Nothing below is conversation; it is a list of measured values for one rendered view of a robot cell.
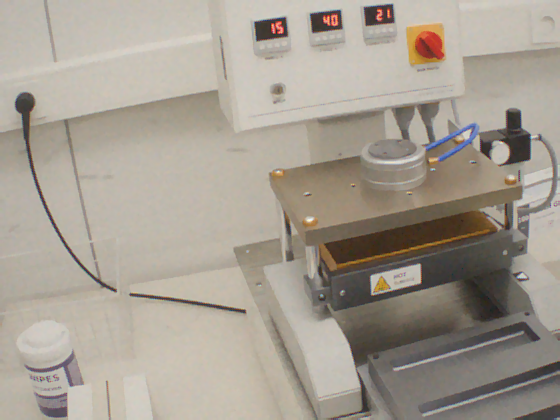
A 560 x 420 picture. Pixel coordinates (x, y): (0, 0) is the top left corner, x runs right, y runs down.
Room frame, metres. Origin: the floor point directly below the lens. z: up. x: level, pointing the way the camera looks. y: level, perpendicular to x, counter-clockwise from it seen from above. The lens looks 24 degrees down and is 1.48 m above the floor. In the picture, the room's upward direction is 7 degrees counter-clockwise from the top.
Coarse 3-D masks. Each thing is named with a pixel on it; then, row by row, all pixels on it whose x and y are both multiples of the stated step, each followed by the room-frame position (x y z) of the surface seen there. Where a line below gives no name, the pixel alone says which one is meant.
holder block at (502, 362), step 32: (512, 320) 0.70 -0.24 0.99; (384, 352) 0.68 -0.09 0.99; (416, 352) 0.67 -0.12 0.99; (448, 352) 0.68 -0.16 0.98; (480, 352) 0.67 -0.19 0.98; (512, 352) 0.64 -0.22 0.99; (544, 352) 0.63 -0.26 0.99; (384, 384) 0.63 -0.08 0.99; (416, 384) 0.62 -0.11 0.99; (448, 384) 0.61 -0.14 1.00; (480, 384) 0.60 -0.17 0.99; (512, 384) 0.60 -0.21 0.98; (544, 384) 0.60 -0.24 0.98; (416, 416) 0.56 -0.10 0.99; (448, 416) 0.57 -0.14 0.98; (480, 416) 0.55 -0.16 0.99; (512, 416) 0.54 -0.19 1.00; (544, 416) 0.54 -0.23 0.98
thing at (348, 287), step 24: (480, 240) 0.79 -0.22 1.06; (504, 240) 0.79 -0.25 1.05; (360, 264) 0.77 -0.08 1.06; (384, 264) 0.77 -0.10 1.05; (408, 264) 0.77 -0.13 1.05; (432, 264) 0.77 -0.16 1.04; (456, 264) 0.78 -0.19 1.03; (480, 264) 0.79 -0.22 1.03; (504, 264) 0.79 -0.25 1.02; (312, 288) 0.75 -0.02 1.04; (336, 288) 0.75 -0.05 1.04; (360, 288) 0.76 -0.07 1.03; (384, 288) 0.76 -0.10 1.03; (408, 288) 0.77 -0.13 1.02
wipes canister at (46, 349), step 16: (48, 320) 0.98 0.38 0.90; (32, 336) 0.94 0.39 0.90; (48, 336) 0.93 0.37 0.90; (64, 336) 0.95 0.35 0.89; (32, 352) 0.91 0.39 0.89; (48, 352) 0.91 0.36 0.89; (64, 352) 0.93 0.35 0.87; (32, 368) 0.91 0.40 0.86; (48, 368) 0.91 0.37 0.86; (64, 368) 0.92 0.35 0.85; (32, 384) 0.92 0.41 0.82; (48, 384) 0.91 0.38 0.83; (64, 384) 0.92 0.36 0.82; (80, 384) 0.94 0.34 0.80; (48, 400) 0.91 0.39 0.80; (64, 400) 0.91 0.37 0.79; (48, 416) 0.91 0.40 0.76; (64, 416) 0.91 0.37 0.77
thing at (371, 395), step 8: (360, 368) 0.69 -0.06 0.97; (360, 376) 0.68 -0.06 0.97; (368, 376) 0.67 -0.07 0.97; (360, 384) 0.68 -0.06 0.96; (368, 384) 0.66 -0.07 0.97; (368, 392) 0.65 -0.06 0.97; (376, 392) 0.64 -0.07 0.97; (368, 400) 0.65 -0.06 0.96; (376, 400) 0.63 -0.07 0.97; (384, 400) 0.63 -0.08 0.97; (368, 408) 0.65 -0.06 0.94; (376, 408) 0.62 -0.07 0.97; (384, 408) 0.61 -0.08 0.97; (376, 416) 0.62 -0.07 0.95; (384, 416) 0.60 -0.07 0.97; (392, 416) 0.60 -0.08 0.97
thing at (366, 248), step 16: (416, 224) 0.84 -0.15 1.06; (432, 224) 0.84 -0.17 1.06; (448, 224) 0.83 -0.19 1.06; (464, 224) 0.83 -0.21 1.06; (480, 224) 0.82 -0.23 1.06; (352, 240) 0.82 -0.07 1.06; (368, 240) 0.82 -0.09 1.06; (384, 240) 0.81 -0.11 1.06; (400, 240) 0.81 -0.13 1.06; (416, 240) 0.80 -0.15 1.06; (432, 240) 0.80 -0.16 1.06; (448, 240) 0.80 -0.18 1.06; (320, 256) 0.85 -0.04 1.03; (336, 256) 0.79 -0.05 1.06; (352, 256) 0.79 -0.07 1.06; (368, 256) 0.78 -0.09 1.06; (384, 256) 0.78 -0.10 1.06
